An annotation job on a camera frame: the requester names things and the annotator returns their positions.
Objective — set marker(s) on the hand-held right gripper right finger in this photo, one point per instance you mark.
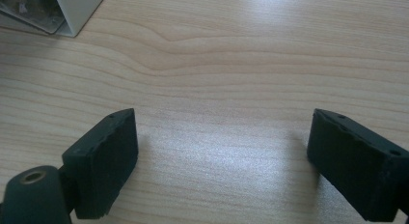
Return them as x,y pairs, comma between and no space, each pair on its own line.
357,169

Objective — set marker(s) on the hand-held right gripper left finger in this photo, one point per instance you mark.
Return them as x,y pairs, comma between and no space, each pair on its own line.
103,159

